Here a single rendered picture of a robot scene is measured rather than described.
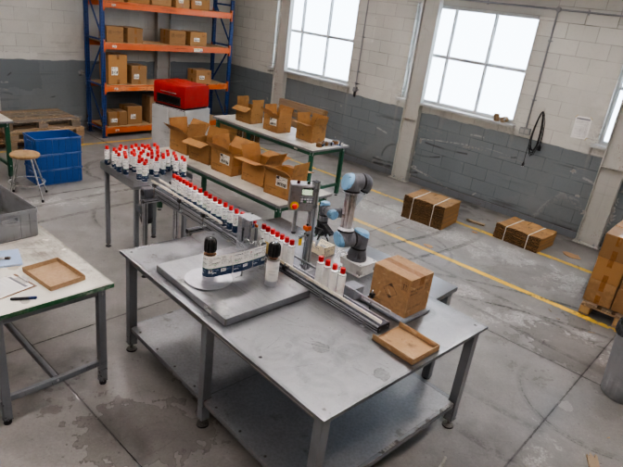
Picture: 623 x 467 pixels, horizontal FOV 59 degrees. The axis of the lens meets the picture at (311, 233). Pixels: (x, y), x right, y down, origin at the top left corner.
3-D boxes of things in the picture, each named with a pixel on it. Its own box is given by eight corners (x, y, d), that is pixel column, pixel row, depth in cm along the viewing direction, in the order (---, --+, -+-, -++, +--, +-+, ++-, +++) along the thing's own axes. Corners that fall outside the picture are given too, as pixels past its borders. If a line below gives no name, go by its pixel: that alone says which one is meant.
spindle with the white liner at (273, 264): (260, 282, 360) (265, 241, 349) (272, 279, 366) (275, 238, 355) (270, 288, 355) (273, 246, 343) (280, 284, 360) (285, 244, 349)
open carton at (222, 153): (202, 169, 606) (203, 135, 592) (232, 163, 640) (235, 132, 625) (225, 179, 585) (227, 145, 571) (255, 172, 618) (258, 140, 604)
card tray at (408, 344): (371, 339, 323) (373, 334, 321) (399, 326, 340) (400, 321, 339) (412, 365, 304) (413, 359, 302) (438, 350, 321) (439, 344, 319)
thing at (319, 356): (119, 253, 389) (119, 250, 389) (280, 219, 489) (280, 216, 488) (323, 424, 255) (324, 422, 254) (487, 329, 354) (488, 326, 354)
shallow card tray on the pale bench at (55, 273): (21, 271, 351) (21, 267, 349) (57, 261, 369) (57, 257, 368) (50, 291, 333) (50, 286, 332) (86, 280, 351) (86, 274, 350)
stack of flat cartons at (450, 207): (400, 216, 778) (403, 195, 766) (417, 208, 819) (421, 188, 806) (440, 230, 743) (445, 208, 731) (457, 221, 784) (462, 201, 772)
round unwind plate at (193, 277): (175, 275, 355) (175, 273, 354) (214, 265, 375) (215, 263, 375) (200, 296, 335) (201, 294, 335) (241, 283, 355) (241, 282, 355)
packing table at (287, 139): (209, 162, 905) (212, 116, 875) (247, 157, 961) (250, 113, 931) (305, 204, 774) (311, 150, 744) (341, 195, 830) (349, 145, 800)
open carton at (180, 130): (160, 148, 662) (160, 118, 648) (190, 145, 694) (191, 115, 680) (180, 157, 639) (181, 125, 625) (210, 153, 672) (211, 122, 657)
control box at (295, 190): (286, 205, 384) (289, 180, 377) (311, 207, 387) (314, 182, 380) (288, 210, 375) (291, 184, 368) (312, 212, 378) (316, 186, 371)
